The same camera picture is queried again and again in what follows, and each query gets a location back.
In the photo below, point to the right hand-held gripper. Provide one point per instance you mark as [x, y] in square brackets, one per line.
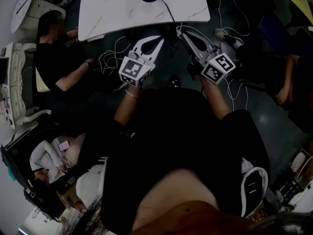
[217, 68]

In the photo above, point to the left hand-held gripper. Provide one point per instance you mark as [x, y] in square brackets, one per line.
[133, 71]

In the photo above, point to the person's left forearm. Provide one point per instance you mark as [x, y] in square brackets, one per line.
[127, 109]

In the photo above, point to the person's right forearm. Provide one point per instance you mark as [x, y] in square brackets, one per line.
[216, 99]

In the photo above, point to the person's right black shoe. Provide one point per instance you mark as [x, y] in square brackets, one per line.
[174, 81]

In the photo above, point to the white marble table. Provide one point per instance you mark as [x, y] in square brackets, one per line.
[110, 13]

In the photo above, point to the person's black clothing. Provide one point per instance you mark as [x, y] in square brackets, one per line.
[176, 136]

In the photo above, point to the cream drawer cabinet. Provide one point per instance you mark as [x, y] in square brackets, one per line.
[39, 11]

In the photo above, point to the pink phone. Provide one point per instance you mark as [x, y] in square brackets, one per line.
[64, 146]

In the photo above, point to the white oval side table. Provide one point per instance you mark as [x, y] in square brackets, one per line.
[23, 6]

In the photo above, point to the person's chest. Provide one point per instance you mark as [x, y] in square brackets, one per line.
[176, 195]

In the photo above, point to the brown cardboard box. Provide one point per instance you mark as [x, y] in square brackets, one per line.
[71, 197]

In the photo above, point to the black lounge sofa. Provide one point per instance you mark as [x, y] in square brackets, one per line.
[14, 160]

